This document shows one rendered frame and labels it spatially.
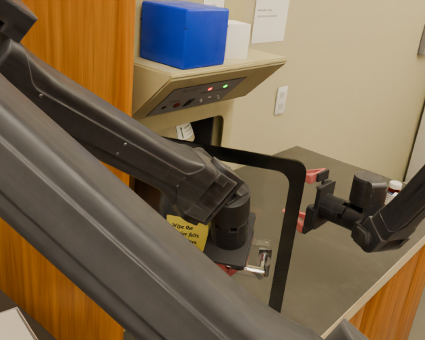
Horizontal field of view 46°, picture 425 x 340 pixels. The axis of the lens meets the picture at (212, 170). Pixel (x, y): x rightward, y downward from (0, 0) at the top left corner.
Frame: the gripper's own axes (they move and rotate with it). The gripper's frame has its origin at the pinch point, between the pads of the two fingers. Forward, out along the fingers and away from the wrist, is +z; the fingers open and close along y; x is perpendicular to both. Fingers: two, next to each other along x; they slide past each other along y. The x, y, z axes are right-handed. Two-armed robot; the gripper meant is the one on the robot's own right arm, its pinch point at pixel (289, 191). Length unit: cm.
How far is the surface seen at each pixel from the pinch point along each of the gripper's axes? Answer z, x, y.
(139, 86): 6.5, 41.2, 27.5
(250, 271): -13.7, 33.5, 0.1
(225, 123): 11.7, 11.4, 15.0
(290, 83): 55, -86, 4
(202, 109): 11.6, 19.5, 19.3
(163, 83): 1, 41, 29
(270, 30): 55, -66, 26
